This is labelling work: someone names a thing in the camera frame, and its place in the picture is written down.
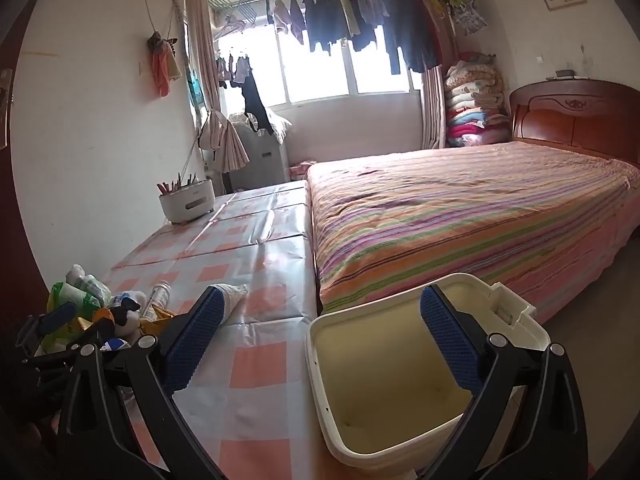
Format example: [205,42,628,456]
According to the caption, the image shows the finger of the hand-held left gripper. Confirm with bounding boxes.
[22,317,116,367]
[17,301,79,348]

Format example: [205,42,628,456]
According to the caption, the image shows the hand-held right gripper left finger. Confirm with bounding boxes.
[56,286,236,480]

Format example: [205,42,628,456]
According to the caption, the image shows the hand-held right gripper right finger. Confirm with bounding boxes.
[419,284,591,480]

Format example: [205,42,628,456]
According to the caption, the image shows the green and white packet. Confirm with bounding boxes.
[46,281,102,353]

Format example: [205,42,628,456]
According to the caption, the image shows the white tissue pack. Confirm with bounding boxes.
[65,264,113,307]

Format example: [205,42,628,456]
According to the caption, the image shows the white squeezed tube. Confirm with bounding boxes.
[207,282,250,322]

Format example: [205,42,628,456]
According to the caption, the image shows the cream plastic bin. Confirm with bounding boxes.
[306,272,552,478]

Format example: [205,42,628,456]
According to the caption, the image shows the bed with striped sheet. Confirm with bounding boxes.
[305,140,640,323]

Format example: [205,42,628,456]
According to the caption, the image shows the white pen holder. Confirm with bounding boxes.
[159,180,217,225]

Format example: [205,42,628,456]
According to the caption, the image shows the bunch of pens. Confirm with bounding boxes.
[157,172,201,196]

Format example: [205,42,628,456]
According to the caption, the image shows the grey standing air conditioner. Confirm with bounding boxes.
[231,125,292,190]

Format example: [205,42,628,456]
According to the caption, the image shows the pink stool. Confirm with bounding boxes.
[289,160,317,182]

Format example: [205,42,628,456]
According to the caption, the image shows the hanging striped curtain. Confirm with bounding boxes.
[421,60,449,151]

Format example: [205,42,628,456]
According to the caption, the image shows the white cloth bundle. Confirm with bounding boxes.
[229,109,294,142]

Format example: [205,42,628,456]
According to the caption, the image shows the stack of folded quilts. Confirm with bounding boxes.
[445,52,512,149]

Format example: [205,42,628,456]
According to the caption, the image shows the black hanging garment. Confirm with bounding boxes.
[242,67,277,137]

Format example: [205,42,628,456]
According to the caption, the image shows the blue green hanging bag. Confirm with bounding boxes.
[187,67,207,112]

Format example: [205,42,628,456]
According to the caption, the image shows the wooden bed headboard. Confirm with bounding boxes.
[509,79,640,167]

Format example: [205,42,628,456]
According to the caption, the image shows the small hanging laundry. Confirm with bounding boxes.
[216,52,251,88]

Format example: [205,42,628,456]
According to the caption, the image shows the dark red door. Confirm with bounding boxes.
[0,0,56,161]

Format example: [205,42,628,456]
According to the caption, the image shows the tied striped curtain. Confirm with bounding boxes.
[184,0,251,175]

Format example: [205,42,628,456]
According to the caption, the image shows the grey box on headboard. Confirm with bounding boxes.
[546,67,592,81]

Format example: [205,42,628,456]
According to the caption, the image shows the window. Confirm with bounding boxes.
[214,22,426,107]

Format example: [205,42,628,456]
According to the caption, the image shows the row of hanging clothes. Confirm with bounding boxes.
[267,0,489,77]

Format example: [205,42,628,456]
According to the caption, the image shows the white cable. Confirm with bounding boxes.
[175,120,203,183]

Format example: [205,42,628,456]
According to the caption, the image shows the orange cloth on wall hook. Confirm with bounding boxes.
[147,31,184,99]

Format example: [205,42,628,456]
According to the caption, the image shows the wire hanger rack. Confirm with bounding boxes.
[207,0,257,27]

